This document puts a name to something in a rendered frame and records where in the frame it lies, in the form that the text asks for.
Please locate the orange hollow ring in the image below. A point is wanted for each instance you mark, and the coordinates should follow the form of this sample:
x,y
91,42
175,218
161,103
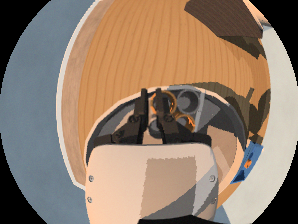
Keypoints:
x,y
172,99
247,163

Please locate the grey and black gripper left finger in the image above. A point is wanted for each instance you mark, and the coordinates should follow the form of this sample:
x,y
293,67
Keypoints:
x,y
136,123

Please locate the blue crate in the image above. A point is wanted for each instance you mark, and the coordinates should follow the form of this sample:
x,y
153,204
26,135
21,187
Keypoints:
x,y
252,155

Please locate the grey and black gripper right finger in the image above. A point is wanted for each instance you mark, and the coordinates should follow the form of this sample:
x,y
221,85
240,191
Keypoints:
x,y
174,132

